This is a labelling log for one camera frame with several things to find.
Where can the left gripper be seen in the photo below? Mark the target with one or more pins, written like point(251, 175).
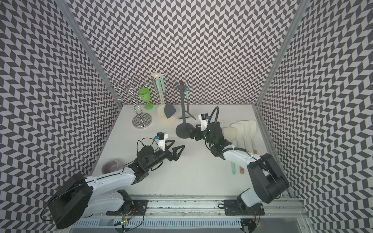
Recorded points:
point(174, 155)

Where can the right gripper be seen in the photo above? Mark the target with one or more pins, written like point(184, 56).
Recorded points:
point(198, 129)

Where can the cream spatula wooden handle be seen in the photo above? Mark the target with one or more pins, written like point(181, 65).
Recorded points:
point(237, 135)
point(252, 132)

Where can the cream spatula mint handle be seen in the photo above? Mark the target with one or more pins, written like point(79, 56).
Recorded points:
point(230, 135)

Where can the grey spatula mint handle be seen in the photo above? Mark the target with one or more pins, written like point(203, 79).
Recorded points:
point(187, 101)
point(169, 109)

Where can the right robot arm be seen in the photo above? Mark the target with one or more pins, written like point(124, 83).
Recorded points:
point(268, 180)

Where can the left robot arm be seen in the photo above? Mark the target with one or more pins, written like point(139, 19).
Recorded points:
point(81, 196)

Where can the dark grey utensil rack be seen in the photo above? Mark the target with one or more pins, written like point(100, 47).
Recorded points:
point(183, 129)

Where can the cream utensil rack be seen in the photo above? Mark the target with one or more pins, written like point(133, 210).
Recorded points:
point(162, 120)

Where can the cream wide turner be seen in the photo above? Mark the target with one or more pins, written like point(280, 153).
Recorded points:
point(160, 110)

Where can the pink ceramic mug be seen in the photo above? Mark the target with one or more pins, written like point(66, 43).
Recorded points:
point(111, 166)

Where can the green plastic goblet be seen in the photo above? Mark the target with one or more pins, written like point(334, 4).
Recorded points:
point(144, 94)

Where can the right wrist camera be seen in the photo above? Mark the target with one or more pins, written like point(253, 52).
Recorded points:
point(204, 119)

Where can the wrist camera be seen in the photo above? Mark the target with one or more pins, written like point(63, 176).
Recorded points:
point(160, 139)
point(204, 119)

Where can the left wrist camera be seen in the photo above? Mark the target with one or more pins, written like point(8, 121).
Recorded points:
point(160, 139)

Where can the chrome wire mug tree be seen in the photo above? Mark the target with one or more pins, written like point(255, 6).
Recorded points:
point(126, 93)

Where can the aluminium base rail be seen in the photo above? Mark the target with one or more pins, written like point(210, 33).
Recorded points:
point(185, 212)

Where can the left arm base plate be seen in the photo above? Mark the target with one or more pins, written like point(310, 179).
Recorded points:
point(135, 207)

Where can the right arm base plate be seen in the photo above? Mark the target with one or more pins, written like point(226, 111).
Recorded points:
point(238, 208)

